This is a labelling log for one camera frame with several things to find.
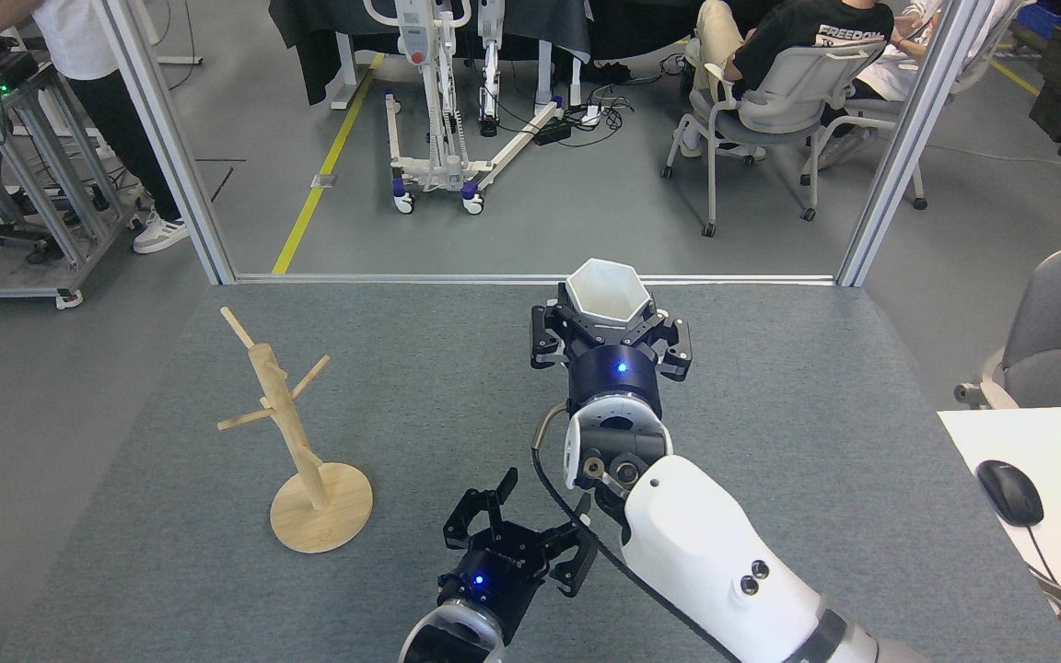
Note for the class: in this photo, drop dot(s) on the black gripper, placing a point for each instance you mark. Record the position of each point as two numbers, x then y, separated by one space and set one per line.
613 368
498 580

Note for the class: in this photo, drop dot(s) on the white hexagonal cup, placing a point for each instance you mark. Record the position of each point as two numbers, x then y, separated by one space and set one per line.
606 290

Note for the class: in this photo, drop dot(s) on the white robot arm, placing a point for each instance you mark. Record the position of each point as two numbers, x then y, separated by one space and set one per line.
696 543
452 635

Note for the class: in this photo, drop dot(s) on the wooden cup rack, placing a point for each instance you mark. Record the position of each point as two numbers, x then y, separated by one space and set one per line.
319 516

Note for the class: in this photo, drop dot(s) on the black power strip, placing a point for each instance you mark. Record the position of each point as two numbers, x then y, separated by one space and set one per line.
553 133

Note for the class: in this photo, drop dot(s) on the white power strip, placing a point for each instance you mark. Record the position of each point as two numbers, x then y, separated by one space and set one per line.
590 116

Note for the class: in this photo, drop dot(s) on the white wheeled stand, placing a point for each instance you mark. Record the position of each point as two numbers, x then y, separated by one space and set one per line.
443 166

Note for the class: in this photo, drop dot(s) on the seated person with printed shirt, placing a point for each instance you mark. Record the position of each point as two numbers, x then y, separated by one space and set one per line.
798 37

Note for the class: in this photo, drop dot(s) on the seated person with plain shirt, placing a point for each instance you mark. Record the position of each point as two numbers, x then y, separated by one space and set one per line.
890 78

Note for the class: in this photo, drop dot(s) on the black table cloth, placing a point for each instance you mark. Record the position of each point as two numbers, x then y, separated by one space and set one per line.
309 46

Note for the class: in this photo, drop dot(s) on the black computer mouse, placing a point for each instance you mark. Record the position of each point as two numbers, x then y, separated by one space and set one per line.
1009 493

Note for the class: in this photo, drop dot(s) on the grey padded office chair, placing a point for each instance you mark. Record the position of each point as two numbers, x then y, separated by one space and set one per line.
1060 341

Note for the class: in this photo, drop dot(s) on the white desk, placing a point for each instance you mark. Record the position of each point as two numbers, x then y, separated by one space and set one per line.
1055 442

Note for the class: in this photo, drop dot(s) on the standing person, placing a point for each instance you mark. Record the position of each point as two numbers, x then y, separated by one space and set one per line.
116 101

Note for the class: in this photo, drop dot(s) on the metal equipment cart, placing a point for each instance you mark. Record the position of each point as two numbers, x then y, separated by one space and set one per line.
42 166

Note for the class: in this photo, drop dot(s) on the silver aluminium rail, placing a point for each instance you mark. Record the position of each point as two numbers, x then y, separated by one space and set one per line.
402 278

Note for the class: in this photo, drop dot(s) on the silver aluminium post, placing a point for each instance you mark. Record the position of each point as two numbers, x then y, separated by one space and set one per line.
167 138
908 138

